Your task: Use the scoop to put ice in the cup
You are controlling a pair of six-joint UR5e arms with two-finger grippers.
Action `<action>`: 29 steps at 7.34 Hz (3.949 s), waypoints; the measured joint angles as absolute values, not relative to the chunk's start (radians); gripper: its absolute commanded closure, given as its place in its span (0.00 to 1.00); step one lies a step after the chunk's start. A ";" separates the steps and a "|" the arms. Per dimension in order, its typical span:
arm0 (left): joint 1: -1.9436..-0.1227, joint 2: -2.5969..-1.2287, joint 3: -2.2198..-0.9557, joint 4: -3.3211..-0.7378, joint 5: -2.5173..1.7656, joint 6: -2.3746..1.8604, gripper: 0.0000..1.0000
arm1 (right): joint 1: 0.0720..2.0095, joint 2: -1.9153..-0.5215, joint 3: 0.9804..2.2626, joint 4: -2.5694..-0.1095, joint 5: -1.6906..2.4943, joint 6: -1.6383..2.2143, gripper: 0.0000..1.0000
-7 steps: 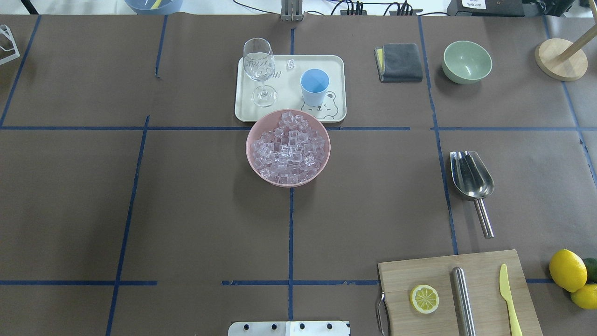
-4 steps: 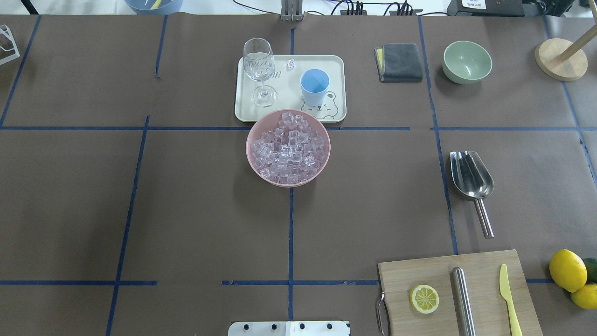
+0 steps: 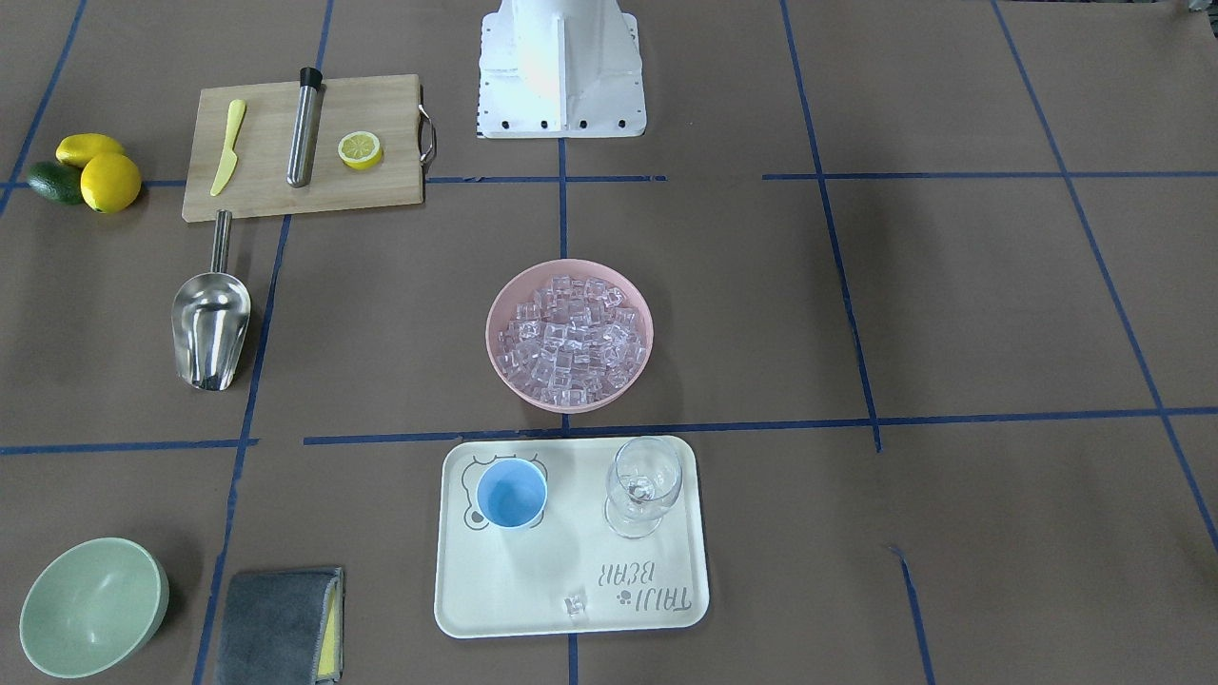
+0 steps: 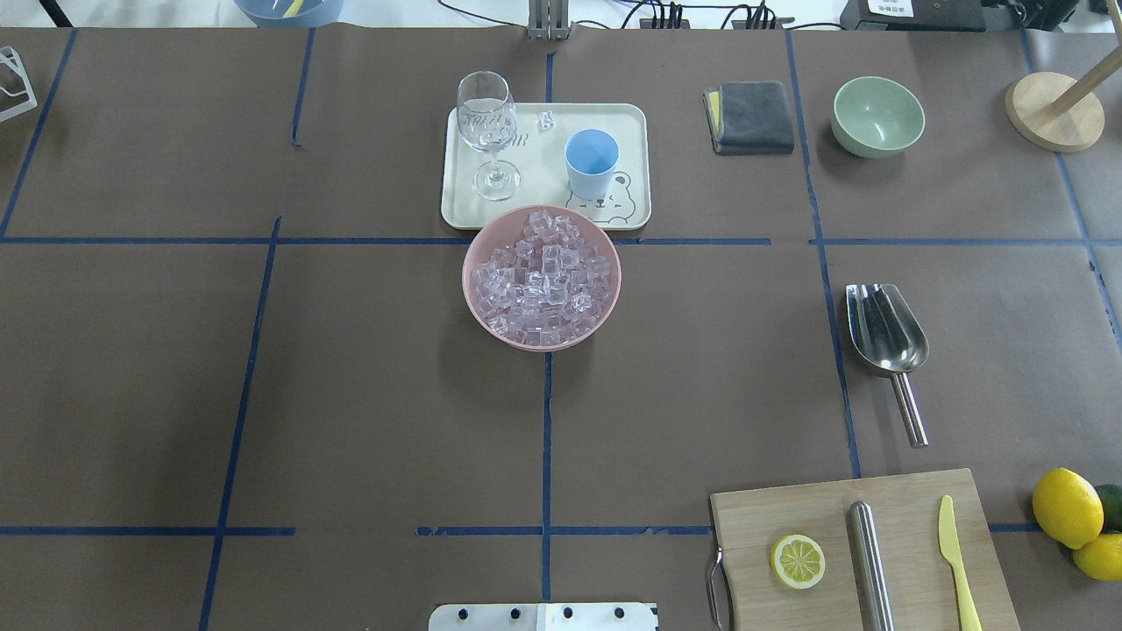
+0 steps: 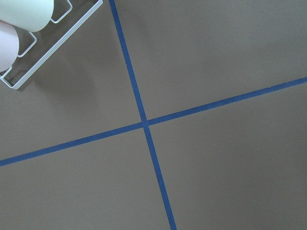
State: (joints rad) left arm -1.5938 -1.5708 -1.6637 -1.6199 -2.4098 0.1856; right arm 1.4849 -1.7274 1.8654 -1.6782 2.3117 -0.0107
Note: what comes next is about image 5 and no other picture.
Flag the pale green cup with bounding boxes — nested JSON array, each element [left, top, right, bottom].
[[0, 0, 54, 32]]

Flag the pale pink cup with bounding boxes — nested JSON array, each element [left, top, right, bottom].
[[0, 21, 19, 72]]

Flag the white wire cup rack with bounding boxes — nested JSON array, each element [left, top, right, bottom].
[[0, 0, 103, 90]]

